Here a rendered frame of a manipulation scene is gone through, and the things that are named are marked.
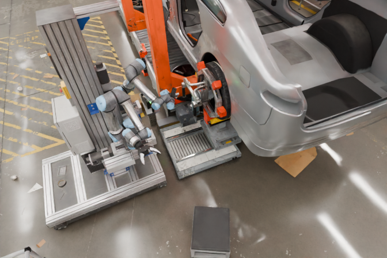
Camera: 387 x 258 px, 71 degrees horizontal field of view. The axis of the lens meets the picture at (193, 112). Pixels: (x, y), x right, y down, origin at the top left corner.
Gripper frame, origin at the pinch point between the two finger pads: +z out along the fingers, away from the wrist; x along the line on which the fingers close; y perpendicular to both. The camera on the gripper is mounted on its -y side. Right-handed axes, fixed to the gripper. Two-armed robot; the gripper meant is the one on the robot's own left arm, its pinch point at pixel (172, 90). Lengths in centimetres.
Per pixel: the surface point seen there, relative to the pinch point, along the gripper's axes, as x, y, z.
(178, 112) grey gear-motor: 19, 41, 36
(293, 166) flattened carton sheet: 167, 46, -15
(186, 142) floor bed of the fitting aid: 40, 75, 24
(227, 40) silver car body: 30, -74, -36
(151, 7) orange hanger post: -42, -75, 3
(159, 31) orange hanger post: -30, -54, 12
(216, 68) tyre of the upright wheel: 36, -39, -5
